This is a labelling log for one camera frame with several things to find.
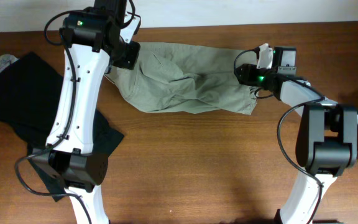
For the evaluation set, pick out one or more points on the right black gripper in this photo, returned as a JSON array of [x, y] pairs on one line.
[[248, 73]]

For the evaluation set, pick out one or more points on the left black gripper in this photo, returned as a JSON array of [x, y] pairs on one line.
[[128, 62]]

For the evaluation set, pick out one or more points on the khaki green shorts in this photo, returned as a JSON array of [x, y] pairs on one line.
[[170, 78]]

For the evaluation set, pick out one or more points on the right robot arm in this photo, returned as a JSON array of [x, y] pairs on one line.
[[326, 143]]

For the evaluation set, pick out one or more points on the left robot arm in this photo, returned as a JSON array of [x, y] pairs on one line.
[[95, 40]]

